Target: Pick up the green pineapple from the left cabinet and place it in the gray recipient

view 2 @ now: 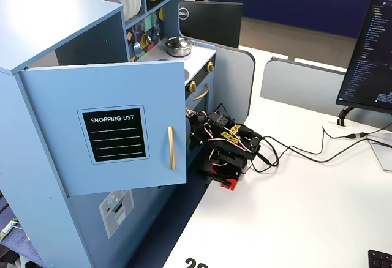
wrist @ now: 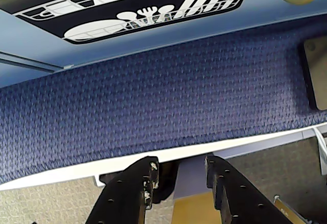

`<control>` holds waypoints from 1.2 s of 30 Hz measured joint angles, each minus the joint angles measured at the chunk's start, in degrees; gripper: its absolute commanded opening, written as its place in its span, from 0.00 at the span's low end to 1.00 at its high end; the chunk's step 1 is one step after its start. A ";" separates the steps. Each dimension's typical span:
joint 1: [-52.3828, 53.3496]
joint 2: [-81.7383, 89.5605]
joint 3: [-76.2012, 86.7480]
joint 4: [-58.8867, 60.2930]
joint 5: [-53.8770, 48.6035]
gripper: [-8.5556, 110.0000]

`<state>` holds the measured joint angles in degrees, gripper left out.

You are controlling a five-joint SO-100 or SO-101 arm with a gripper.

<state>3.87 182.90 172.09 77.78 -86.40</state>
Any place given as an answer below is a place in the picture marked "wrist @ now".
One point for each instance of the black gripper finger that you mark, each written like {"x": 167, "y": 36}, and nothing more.
{"x": 242, "y": 201}
{"x": 122, "y": 196}

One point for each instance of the blue woven mat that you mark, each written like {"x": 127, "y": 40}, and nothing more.
{"x": 153, "y": 101}

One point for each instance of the tan square pad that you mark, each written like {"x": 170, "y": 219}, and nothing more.
{"x": 318, "y": 73}

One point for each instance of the blue toy kitchen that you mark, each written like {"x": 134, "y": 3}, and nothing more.
{"x": 184, "y": 29}

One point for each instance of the dish rack sticker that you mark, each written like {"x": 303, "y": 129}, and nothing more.
{"x": 97, "y": 6}

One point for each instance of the metal bracket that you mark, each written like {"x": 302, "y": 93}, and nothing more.
{"x": 288, "y": 208}

